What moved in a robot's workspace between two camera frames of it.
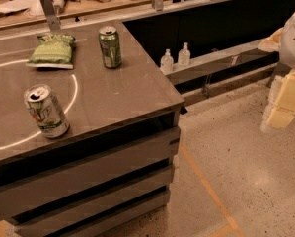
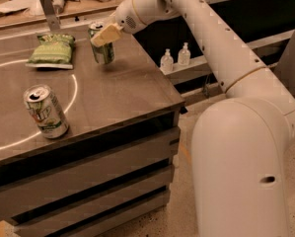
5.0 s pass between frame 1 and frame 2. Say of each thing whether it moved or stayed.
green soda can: moved
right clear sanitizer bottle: stayed
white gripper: moved
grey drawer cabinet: stayed
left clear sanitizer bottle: stayed
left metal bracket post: stayed
